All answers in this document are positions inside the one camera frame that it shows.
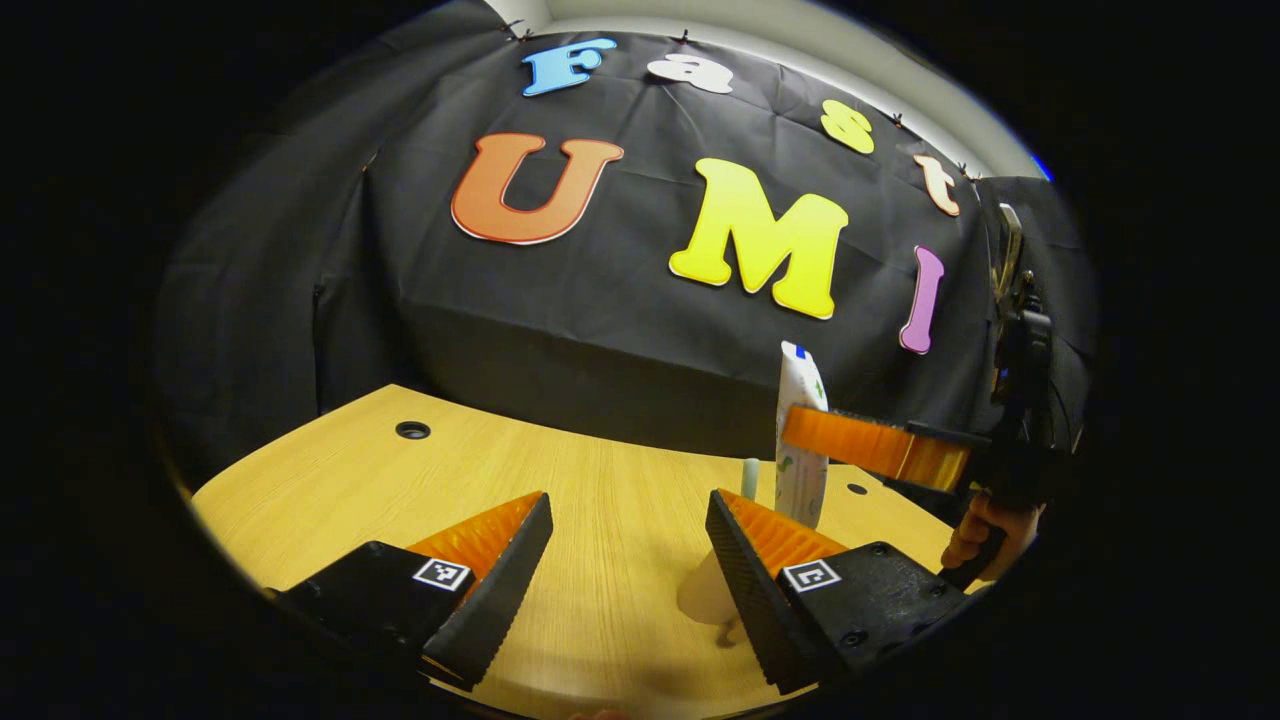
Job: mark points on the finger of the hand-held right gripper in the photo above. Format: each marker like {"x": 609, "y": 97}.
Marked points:
{"x": 870, "y": 445}

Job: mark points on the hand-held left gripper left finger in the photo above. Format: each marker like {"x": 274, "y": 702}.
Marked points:
{"x": 495, "y": 600}

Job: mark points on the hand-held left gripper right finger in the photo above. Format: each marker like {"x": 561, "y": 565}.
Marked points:
{"x": 745, "y": 590}

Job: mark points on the beige cup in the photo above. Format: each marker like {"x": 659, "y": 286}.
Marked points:
{"x": 705, "y": 600}

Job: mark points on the white toothpaste tube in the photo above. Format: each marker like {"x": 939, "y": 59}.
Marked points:
{"x": 800, "y": 375}

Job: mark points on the pale green toothbrush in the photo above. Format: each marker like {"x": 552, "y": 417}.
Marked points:
{"x": 750, "y": 480}

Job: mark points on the wooden desktop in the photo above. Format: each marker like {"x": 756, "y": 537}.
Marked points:
{"x": 600, "y": 480}

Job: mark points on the black backdrop cloth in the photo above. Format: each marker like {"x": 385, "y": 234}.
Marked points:
{"x": 600, "y": 340}

